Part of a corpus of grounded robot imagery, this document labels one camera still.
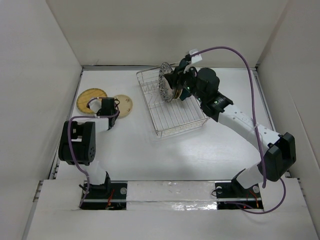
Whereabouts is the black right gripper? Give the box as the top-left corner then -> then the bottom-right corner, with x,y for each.
163,63 -> 206,103

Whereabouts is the blue white floral plate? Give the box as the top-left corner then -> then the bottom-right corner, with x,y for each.
158,62 -> 176,103

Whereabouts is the gold brown patterned plate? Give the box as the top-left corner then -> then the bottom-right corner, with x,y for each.
174,89 -> 183,99

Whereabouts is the cream plate with red marks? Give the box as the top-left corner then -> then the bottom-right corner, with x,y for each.
114,94 -> 133,118

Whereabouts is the yellow woven round plate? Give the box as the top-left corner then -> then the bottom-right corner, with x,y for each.
76,88 -> 108,114

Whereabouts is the dark teal square plate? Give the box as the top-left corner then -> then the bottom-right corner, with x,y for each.
179,89 -> 192,101

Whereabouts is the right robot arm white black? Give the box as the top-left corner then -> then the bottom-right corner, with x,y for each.
163,68 -> 297,197

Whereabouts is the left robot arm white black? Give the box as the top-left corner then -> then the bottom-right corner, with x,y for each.
58,97 -> 120,199

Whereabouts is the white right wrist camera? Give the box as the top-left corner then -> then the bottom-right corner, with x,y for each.
185,48 -> 203,64

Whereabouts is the silver wire dish rack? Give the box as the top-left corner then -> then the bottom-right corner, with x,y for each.
136,67 -> 209,138

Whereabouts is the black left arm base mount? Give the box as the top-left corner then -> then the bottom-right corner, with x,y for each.
80,181 -> 128,211

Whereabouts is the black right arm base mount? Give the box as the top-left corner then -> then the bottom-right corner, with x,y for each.
211,173 -> 264,210

